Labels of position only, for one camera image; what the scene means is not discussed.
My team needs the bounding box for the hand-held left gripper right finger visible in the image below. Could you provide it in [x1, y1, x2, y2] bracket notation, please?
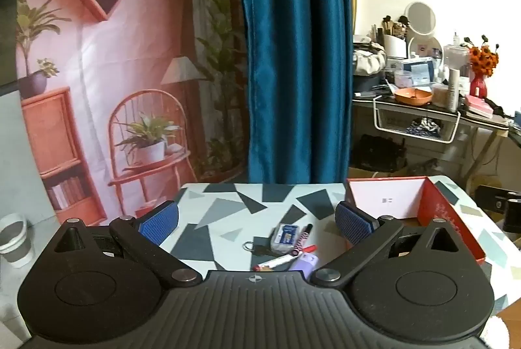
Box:
[310, 201, 460, 288]

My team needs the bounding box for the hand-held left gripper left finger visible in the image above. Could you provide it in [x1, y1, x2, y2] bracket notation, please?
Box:
[53, 201, 203, 288]

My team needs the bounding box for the pink checkered pen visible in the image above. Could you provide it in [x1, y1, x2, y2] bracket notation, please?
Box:
[292, 224, 313, 257]

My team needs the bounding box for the purple plastic case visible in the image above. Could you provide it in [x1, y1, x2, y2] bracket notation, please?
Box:
[291, 253, 320, 276]

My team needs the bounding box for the clear plastic box blue label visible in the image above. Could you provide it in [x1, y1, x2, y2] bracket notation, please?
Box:
[271, 224, 301, 251]

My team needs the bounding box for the red and white marker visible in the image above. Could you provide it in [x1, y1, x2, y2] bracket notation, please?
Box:
[252, 244, 317, 272]

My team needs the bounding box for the red cardboard box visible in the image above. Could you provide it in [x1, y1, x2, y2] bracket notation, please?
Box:
[346, 176, 487, 266]

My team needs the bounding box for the dark key with ring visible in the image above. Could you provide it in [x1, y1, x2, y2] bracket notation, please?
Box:
[244, 241, 277, 257]

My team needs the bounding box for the brown cardboard box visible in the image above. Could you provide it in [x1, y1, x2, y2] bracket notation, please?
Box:
[348, 167, 432, 181]

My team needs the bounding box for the geometric patterned tablecloth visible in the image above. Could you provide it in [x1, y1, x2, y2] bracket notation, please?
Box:
[134, 174, 521, 313]

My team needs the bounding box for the black bag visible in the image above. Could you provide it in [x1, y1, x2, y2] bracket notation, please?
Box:
[351, 134, 408, 172]

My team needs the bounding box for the blue patterned cloth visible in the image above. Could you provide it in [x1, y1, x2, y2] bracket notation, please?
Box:
[407, 118, 442, 138]

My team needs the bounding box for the orange bowl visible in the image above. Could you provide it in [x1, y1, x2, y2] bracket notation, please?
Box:
[394, 87, 433, 106]

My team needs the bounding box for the white bucket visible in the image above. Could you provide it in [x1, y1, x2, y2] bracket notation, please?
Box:
[0, 212, 32, 268]

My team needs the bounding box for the black equipment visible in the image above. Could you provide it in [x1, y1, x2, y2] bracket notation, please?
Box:
[474, 184, 521, 240]

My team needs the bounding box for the cotton swab jar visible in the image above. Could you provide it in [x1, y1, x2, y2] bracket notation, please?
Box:
[431, 83, 450, 107]

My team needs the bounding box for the white dressing table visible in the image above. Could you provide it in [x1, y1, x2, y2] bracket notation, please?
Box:
[352, 90, 514, 187]

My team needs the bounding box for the blue and white box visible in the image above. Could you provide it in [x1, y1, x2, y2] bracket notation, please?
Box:
[397, 58, 434, 85]

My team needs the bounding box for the white cosmetic bottle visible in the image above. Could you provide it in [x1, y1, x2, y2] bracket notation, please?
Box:
[448, 68, 460, 111]

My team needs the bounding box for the pink book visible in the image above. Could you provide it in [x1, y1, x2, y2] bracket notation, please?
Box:
[464, 94, 495, 117]

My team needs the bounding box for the printed room backdrop cloth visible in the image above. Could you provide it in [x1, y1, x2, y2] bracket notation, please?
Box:
[15, 0, 249, 227]

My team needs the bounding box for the white brush holder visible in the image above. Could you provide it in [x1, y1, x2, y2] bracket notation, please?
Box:
[383, 35, 408, 60]

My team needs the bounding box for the red vase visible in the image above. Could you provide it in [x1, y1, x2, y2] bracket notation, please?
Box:
[469, 72, 488, 97]

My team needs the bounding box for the blue curtain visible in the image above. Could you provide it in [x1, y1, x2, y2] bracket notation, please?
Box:
[238, 0, 355, 184]

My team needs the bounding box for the clear plastic container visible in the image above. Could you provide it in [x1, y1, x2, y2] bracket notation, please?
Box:
[443, 44, 470, 83]

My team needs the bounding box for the bunch of makeup brushes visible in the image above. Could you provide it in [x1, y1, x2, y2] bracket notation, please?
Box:
[380, 15, 410, 38]

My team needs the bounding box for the orange flower bouquet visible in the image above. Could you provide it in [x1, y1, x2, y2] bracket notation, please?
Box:
[464, 35, 500, 79]

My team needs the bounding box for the round white vanity mirror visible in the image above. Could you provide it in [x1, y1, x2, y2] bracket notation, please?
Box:
[406, 1, 444, 62]

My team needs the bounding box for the white wire basket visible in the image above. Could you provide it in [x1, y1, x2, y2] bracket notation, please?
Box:
[372, 95, 461, 145]

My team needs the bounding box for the white drawstring bag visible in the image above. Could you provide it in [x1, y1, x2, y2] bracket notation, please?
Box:
[352, 41, 387, 75]

